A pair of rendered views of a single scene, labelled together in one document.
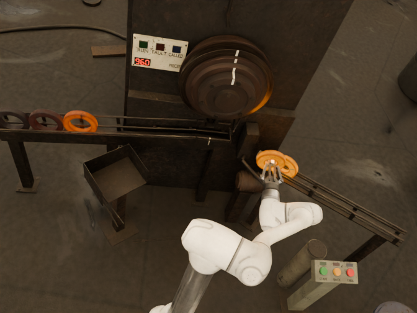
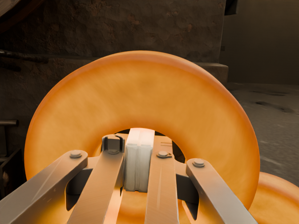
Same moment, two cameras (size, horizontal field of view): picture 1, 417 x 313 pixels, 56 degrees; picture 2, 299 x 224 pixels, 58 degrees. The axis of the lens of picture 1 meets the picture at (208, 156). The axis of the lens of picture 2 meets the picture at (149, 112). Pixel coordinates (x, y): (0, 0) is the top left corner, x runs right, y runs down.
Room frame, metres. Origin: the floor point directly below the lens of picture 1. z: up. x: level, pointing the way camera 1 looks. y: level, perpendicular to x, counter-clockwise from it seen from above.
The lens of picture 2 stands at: (1.19, -0.36, 0.91)
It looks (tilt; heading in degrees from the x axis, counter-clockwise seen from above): 15 degrees down; 10
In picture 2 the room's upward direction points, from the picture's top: 3 degrees clockwise
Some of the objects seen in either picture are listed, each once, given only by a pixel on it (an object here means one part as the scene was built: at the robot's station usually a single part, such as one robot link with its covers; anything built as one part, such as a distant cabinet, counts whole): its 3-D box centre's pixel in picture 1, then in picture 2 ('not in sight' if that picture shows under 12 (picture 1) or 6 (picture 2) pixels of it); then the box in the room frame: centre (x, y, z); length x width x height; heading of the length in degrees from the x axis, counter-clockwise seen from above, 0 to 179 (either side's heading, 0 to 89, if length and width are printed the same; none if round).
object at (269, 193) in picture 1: (270, 197); not in sight; (1.13, -0.36, 0.83); 0.09 x 0.06 x 0.09; 98
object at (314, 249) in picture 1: (300, 265); not in sight; (1.12, -0.74, 0.26); 0.12 x 0.12 x 0.52
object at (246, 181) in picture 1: (245, 198); not in sight; (1.46, -0.32, 0.27); 0.22 x 0.13 x 0.53; 106
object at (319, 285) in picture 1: (313, 289); not in sight; (0.98, -0.82, 0.31); 0.24 x 0.16 x 0.62; 106
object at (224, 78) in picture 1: (226, 97); not in sight; (1.40, 0.01, 1.11); 0.28 x 0.06 x 0.28; 106
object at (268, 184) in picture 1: (270, 184); not in sight; (1.20, -0.35, 0.83); 0.09 x 0.08 x 0.07; 8
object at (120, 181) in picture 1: (115, 201); not in sight; (1.08, 0.43, 0.36); 0.26 x 0.20 x 0.72; 141
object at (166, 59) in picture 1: (159, 53); not in sight; (1.51, 0.39, 1.15); 0.26 x 0.02 x 0.18; 106
